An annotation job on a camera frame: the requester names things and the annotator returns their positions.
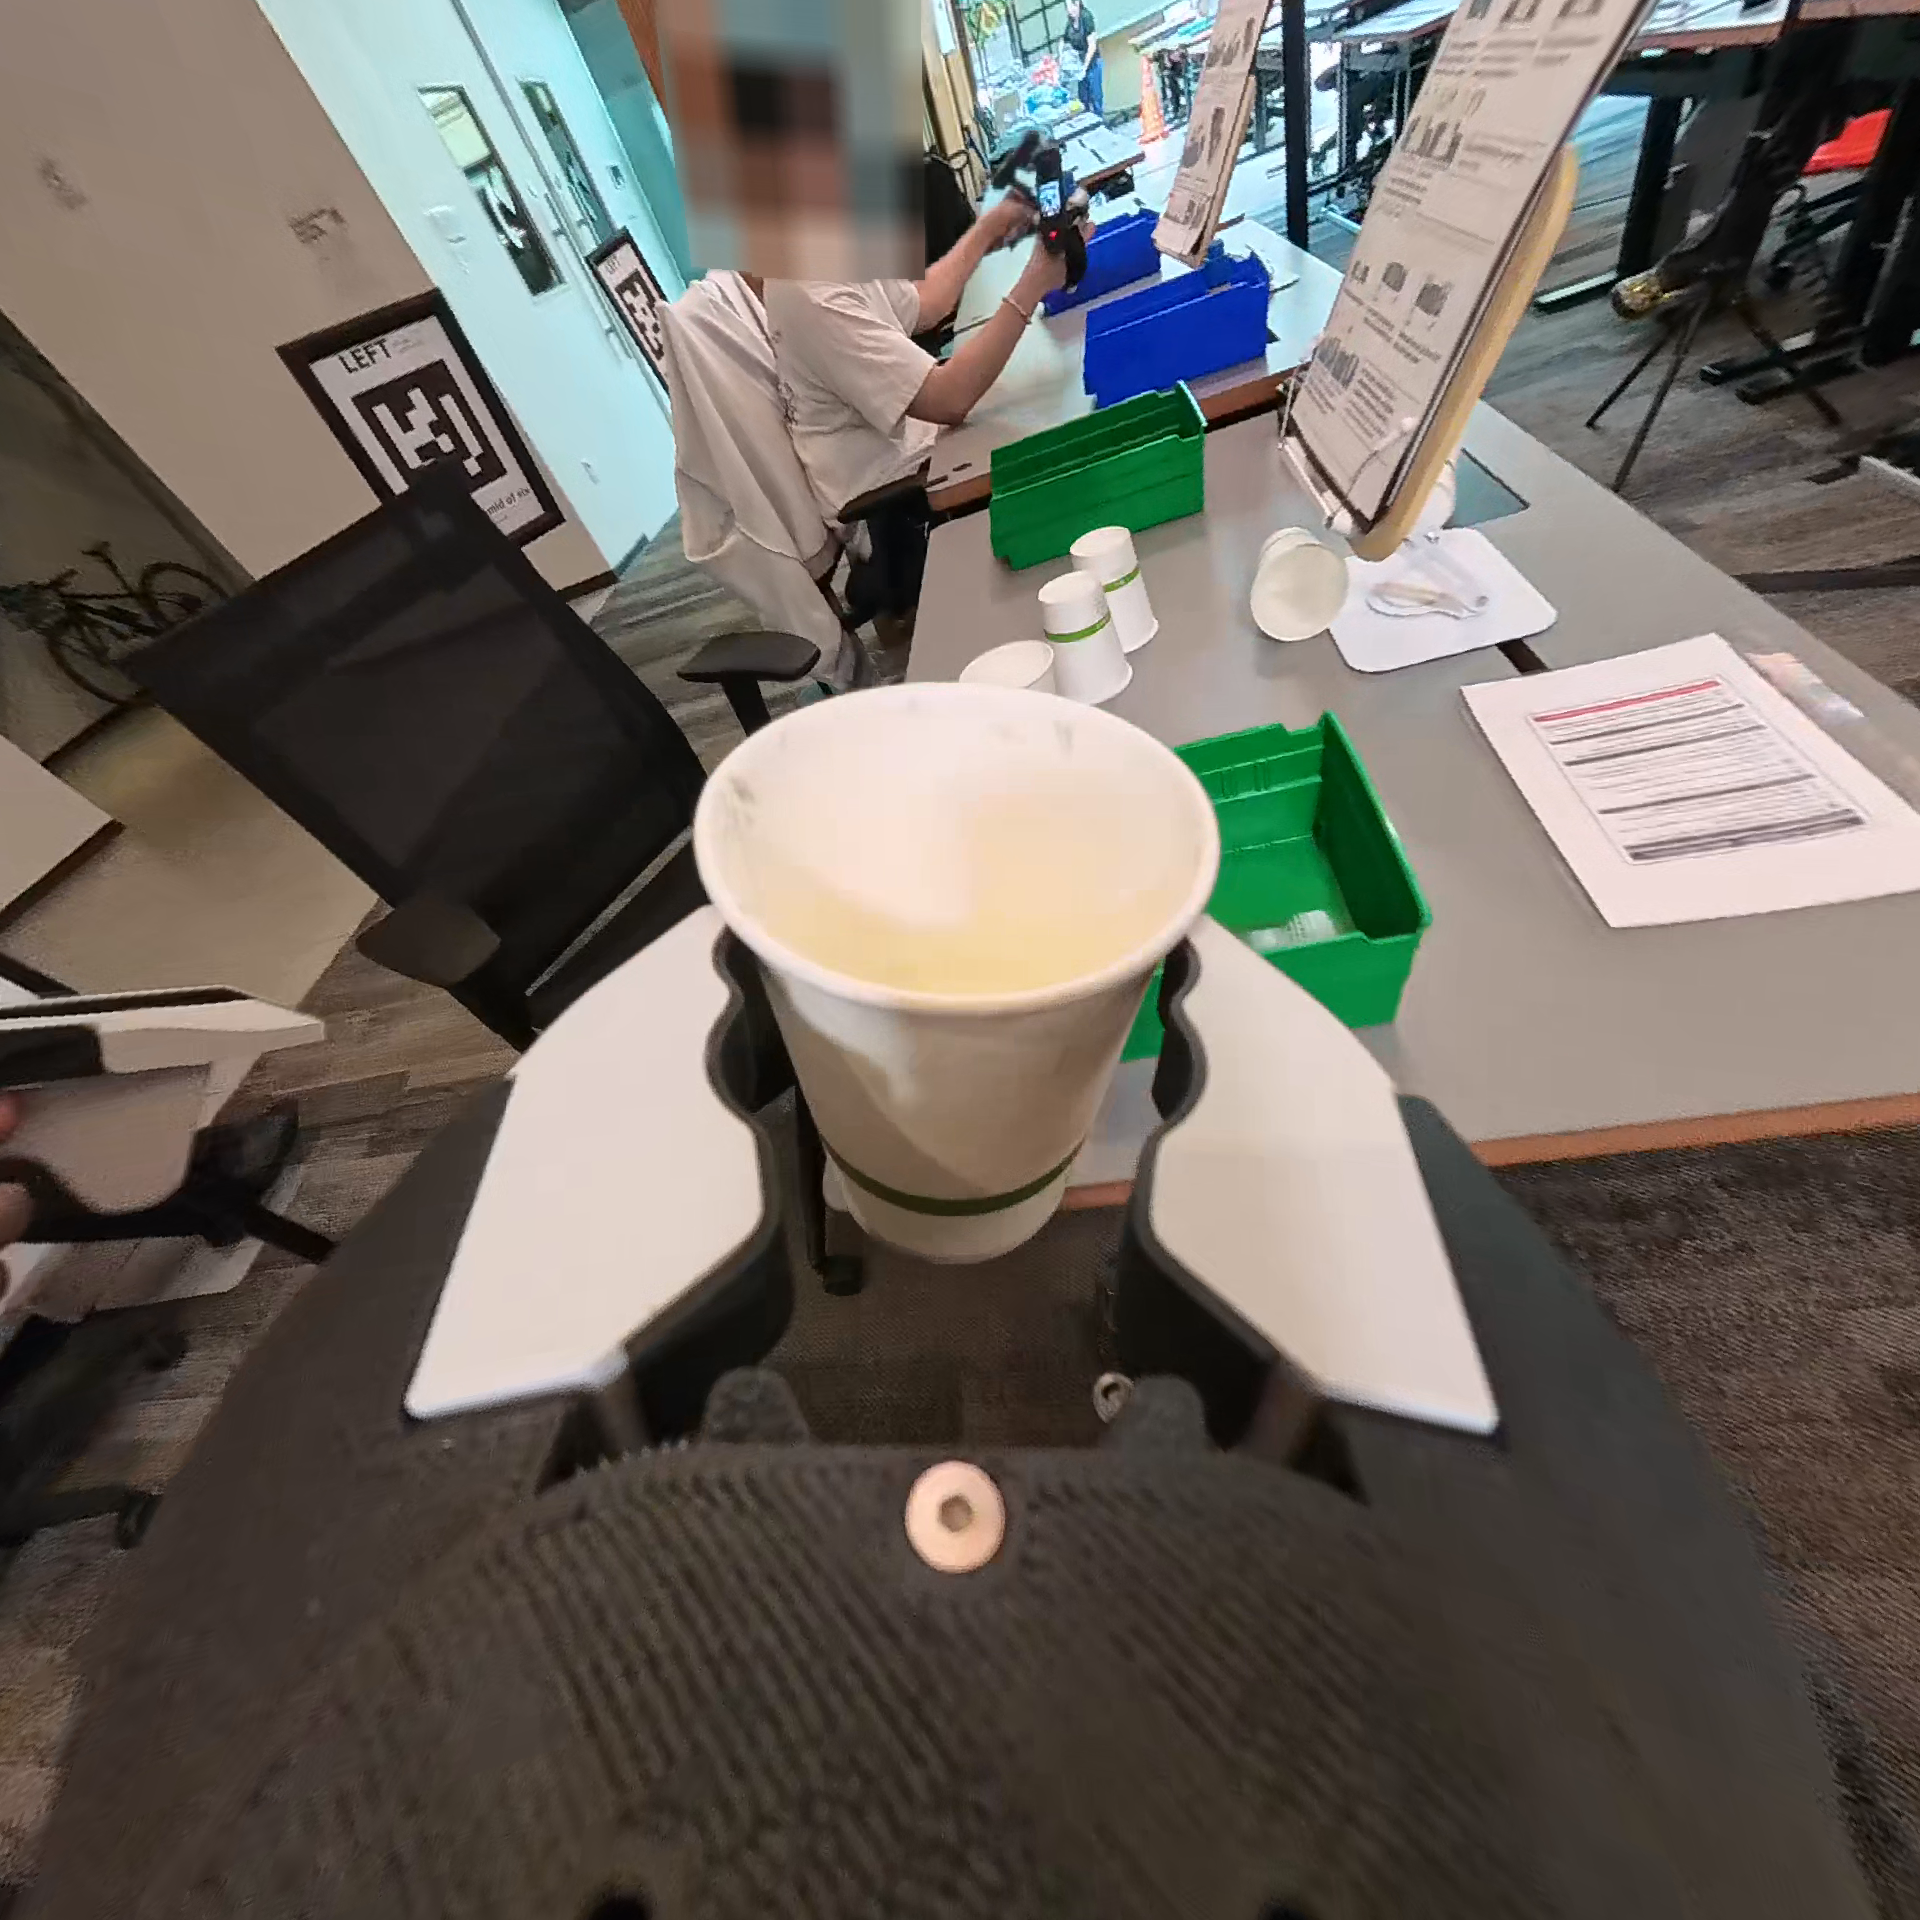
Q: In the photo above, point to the wooden document stand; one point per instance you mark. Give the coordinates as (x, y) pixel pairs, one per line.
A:
(1214, 138)
(1496, 608)

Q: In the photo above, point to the laminated paper sheet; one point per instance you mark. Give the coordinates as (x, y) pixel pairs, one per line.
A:
(1696, 781)

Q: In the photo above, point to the green plastic bin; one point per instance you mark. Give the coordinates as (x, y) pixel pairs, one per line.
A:
(1091, 490)
(1307, 842)

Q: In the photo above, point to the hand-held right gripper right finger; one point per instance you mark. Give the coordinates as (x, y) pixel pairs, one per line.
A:
(1307, 1198)

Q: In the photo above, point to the blue plastic bin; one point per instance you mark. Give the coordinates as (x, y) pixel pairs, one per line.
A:
(1106, 265)
(1177, 337)

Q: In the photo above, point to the bicycle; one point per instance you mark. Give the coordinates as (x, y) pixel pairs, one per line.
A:
(108, 628)

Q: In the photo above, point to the white paper cup green band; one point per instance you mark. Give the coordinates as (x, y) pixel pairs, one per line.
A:
(1086, 654)
(1293, 590)
(1006, 668)
(1130, 582)
(962, 842)

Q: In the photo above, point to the black white marker poster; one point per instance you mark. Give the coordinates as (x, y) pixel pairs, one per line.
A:
(641, 312)
(430, 419)

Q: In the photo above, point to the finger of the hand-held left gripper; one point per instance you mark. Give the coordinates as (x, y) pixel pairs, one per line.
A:
(180, 1022)

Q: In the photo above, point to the black mesh office chair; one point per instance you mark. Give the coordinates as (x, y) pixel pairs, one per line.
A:
(452, 721)

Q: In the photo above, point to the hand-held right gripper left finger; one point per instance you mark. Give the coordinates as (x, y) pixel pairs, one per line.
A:
(601, 1198)

